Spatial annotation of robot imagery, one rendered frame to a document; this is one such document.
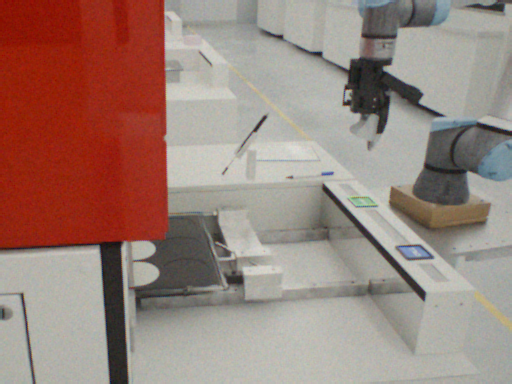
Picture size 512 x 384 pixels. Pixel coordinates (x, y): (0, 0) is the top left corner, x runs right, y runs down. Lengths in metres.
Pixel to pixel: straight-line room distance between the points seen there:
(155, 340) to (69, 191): 0.60
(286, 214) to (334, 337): 0.48
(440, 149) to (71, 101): 1.28
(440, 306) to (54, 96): 0.82
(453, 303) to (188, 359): 0.49
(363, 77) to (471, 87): 4.58
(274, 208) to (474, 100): 4.52
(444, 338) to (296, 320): 0.28
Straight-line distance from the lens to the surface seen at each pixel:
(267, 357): 1.12
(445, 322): 1.17
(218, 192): 1.50
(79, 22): 0.56
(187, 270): 1.22
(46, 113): 0.58
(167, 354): 1.11
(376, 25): 1.31
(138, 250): 1.30
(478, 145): 1.62
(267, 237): 1.50
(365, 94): 1.32
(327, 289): 1.30
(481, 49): 5.85
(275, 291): 1.22
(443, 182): 1.73
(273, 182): 1.52
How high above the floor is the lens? 1.51
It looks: 24 degrees down
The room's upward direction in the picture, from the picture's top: straight up
